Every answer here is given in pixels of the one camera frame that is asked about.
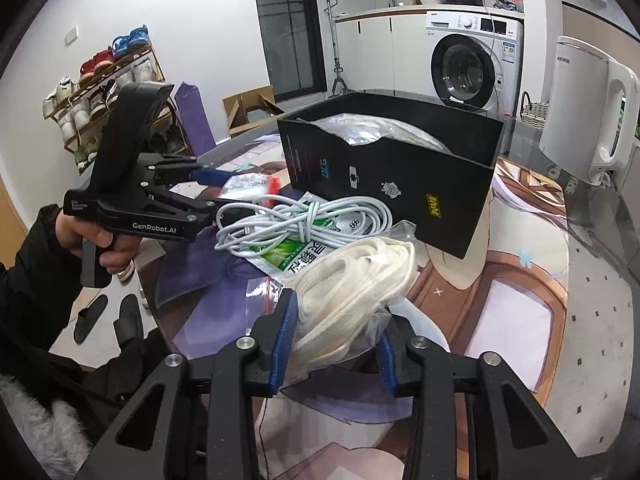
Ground white electric kettle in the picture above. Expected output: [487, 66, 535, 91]
[539, 35, 640, 187]

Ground person's left hand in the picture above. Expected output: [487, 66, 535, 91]
[56, 207, 142, 270]

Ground green sachet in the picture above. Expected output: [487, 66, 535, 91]
[250, 200, 361, 281]

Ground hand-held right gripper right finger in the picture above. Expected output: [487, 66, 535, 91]
[377, 317, 593, 480]

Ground black cardboard box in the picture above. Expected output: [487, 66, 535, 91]
[276, 91, 505, 261]

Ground person's left forearm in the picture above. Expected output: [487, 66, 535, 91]
[0, 205, 101, 356]

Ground wicker basket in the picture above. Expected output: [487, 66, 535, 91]
[520, 91, 550, 123]

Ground white lower cabinets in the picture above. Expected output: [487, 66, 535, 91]
[334, 10, 431, 96]

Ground plastic bag of white cords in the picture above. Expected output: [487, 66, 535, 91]
[287, 220, 418, 378]

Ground light grey cable bundle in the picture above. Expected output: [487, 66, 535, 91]
[214, 195, 393, 258]

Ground clear zip bag red stripe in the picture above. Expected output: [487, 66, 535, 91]
[246, 277, 286, 336]

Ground dark glass door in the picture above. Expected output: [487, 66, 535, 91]
[250, 0, 328, 103]

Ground open brown cardboard box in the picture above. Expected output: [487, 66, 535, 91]
[222, 84, 286, 138]

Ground white washing machine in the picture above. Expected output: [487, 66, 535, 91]
[426, 7, 525, 116]

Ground black jacket with fur trim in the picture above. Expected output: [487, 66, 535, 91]
[0, 330, 171, 480]

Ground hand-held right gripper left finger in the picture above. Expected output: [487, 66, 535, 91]
[75, 287, 301, 480]

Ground red and white packet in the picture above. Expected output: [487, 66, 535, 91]
[220, 172, 281, 206]

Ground wooden shoe rack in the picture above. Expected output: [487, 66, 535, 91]
[42, 45, 193, 171]

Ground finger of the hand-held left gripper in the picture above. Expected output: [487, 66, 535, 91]
[149, 191, 242, 229]
[136, 154, 229, 192]

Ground purple yoga mat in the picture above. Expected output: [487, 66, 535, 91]
[175, 80, 217, 148]

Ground mop with metal pole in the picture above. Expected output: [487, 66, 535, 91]
[325, 0, 351, 98]

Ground coil of wide white strap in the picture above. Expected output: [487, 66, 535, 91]
[297, 112, 451, 156]

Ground black slipper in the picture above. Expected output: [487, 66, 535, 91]
[74, 294, 109, 345]
[113, 294, 146, 348]

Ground shoe rack with shoes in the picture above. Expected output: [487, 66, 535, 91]
[42, 25, 191, 171]

